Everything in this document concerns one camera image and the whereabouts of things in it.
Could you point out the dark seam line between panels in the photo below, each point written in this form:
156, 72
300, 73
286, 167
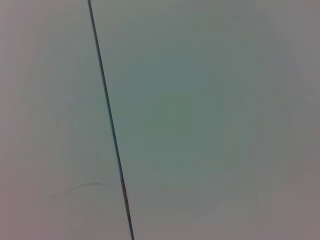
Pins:
110, 120

